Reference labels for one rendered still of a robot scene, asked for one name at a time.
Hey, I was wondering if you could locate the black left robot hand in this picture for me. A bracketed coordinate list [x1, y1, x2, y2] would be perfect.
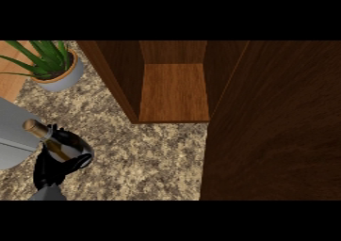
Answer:
[32, 123, 94, 191]

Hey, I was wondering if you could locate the dark wine bottle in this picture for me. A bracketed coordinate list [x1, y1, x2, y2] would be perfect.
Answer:
[20, 119, 94, 169]

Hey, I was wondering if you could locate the brown wooden cabinet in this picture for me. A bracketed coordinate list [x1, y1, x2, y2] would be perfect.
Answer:
[76, 40, 251, 124]

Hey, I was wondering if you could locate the dark brown cabinet door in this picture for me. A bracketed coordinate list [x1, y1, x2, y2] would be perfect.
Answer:
[199, 40, 341, 201]

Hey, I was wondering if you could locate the green potted plant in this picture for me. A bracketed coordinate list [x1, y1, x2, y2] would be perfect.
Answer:
[0, 40, 85, 92]

